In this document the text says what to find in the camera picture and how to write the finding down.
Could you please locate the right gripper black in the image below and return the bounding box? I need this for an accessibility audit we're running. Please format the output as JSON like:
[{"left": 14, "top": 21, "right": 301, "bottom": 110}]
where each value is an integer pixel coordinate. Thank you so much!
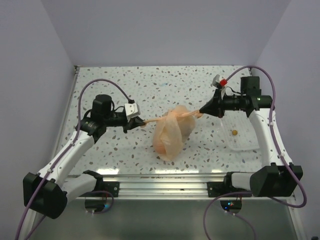
[{"left": 200, "top": 88, "right": 247, "bottom": 119}]

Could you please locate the orange translucent plastic bag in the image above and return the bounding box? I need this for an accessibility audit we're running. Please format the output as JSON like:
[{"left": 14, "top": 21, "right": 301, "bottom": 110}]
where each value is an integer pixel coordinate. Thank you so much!
[{"left": 143, "top": 105, "right": 203, "bottom": 162}]

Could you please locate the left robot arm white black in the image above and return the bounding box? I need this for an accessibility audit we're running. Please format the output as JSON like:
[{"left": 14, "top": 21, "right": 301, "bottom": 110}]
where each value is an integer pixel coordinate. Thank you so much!
[{"left": 23, "top": 94, "right": 145, "bottom": 219}]

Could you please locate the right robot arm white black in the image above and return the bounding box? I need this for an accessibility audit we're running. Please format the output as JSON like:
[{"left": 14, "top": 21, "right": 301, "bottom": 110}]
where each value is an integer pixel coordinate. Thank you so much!
[{"left": 199, "top": 75, "right": 303, "bottom": 198}]

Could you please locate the white plastic tray basket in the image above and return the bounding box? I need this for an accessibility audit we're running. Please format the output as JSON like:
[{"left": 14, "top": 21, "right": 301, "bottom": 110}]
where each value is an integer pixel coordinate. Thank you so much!
[{"left": 220, "top": 111, "right": 260, "bottom": 151}]

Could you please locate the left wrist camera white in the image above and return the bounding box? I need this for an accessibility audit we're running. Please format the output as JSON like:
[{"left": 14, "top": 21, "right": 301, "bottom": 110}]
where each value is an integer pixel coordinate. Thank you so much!
[{"left": 124, "top": 103, "right": 141, "bottom": 121}]

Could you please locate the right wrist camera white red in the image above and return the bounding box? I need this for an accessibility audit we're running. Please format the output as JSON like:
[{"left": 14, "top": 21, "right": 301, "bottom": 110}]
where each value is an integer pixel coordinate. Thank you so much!
[{"left": 212, "top": 74, "right": 228, "bottom": 97}]

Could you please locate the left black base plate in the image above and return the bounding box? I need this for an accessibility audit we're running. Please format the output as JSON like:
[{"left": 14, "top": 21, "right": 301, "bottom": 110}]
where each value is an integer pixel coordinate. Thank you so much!
[{"left": 81, "top": 181, "right": 120, "bottom": 198}]

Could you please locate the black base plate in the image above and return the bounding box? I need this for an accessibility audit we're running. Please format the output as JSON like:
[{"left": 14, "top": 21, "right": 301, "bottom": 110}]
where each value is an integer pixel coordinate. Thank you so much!
[
  {"left": 81, "top": 181, "right": 120, "bottom": 198},
  {"left": 206, "top": 181, "right": 252, "bottom": 198}
]

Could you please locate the aluminium rail frame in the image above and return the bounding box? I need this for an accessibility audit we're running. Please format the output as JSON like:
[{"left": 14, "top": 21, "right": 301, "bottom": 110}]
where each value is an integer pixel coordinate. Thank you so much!
[{"left": 29, "top": 65, "right": 298, "bottom": 240}]

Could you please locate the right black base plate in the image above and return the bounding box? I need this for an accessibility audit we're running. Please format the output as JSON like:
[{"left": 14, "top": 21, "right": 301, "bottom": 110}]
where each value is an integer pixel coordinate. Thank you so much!
[{"left": 206, "top": 181, "right": 252, "bottom": 198}]

